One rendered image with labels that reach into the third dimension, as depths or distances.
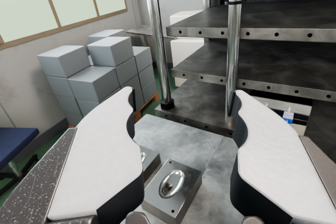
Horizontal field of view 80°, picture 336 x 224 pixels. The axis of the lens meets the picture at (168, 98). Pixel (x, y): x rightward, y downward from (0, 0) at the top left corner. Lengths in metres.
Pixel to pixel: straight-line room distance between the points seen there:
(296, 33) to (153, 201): 0.83
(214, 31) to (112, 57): 1.33
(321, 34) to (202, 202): 0.77
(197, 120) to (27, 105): 1.98
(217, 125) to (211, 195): 0.44
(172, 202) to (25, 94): 2.18
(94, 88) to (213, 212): 1.52
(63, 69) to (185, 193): 1.74
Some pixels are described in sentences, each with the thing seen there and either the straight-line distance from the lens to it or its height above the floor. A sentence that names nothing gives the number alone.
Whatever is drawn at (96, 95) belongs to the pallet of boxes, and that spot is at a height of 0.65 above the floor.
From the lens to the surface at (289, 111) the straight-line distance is 1.12.
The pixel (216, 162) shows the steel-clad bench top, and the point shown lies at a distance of 0.96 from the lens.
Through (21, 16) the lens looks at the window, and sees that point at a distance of 2.61.
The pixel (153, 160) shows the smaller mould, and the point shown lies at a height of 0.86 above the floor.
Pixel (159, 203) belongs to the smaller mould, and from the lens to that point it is 0.77.
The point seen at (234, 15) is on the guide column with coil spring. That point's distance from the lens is 0.95.
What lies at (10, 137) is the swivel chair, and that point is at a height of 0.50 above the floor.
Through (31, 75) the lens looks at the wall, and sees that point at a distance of 2.66.
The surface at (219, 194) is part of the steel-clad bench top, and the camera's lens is 0.86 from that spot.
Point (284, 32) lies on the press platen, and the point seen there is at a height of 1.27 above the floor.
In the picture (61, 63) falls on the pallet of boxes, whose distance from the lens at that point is 2.19.
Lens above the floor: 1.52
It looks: 30 degrees down
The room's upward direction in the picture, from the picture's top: 8 degrees counter-clockwise
